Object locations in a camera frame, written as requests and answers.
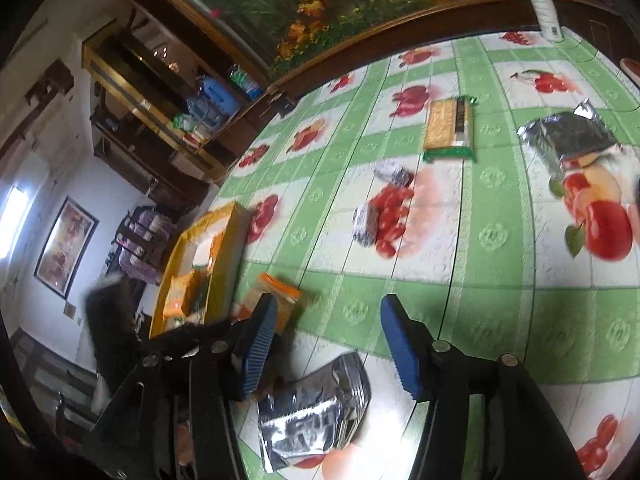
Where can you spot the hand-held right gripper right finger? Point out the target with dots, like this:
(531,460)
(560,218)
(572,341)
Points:
(402,350)

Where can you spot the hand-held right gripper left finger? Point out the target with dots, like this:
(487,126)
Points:
(255,350)

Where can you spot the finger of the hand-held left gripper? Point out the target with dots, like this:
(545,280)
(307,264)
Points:
(185,337)

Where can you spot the orange snack packet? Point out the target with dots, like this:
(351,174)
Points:
(280,305)

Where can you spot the yellow cardboard tray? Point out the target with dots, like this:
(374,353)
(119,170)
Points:
(225,230)

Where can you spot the cracker pack with green ends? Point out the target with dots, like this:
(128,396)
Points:
(447,127)

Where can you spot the black and silver foil packet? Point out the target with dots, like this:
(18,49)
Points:
(570,137)

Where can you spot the purple cloth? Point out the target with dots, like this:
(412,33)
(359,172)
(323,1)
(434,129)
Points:
(145,245)

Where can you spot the ceiling light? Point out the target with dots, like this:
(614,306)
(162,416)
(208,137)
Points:
(12,220)

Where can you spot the green and white bag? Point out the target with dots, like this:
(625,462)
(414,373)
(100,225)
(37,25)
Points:
(182,121)

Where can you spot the grey thermos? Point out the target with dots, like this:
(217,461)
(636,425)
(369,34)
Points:
(197,107)

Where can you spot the gold trimmed wooden partition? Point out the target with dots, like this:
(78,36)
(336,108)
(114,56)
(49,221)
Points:
(130,90)

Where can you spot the blue thermos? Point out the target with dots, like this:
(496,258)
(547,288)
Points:
(220,97)

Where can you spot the artificial flower display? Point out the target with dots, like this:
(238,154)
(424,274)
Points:
(310,0)

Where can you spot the red round object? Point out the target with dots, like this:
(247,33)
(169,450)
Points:
(631,67)

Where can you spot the white bottle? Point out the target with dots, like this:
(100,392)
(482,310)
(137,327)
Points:
(542,0)

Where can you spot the framed wall painting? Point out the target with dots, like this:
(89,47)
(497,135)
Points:
(65,247)

